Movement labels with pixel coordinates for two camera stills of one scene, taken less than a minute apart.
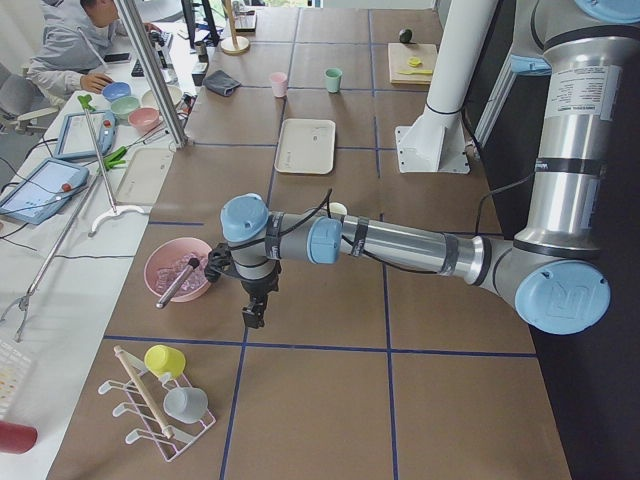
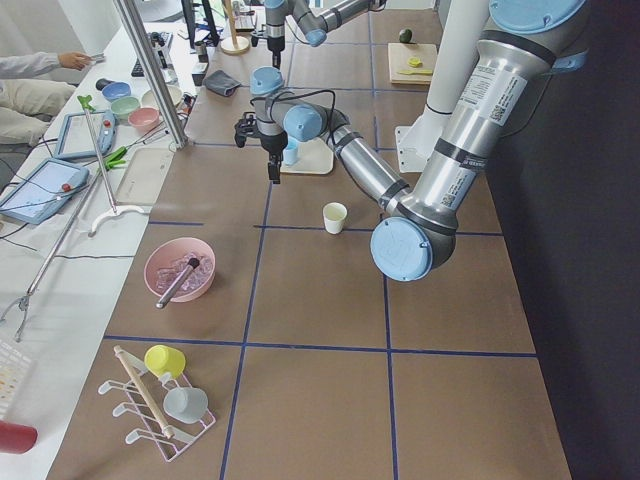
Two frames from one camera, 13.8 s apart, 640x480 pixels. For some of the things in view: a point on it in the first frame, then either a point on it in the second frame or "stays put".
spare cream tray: x=144 y=176 stays put
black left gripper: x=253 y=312 → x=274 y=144
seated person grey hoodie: x=71 y=43 → x=28 y=104
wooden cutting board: x=399 y=55 stays put
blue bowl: x=115 y=90 stays put
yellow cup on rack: x=161 y=360 stays put
